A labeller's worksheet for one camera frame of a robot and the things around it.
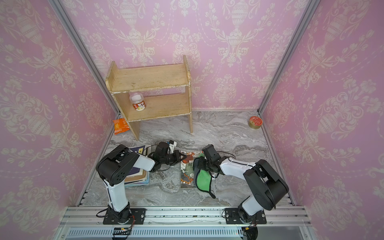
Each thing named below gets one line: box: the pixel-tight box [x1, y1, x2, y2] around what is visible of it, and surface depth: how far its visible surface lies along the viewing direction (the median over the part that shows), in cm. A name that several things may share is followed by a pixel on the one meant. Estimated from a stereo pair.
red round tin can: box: [249, 116, 263, 129], surface depth 112 cm
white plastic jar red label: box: [129, 92, 146, 112], surface depth 92 cm
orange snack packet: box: [112, 118, 131, 135], surface depth 110 cm
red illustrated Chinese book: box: [180, 151, 204, 188], surface depth 90 cm
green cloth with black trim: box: [192, 152, 216, 199], surface depth 85 cm
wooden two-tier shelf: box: [105, 55, 193, 141], surface depth 83 cm
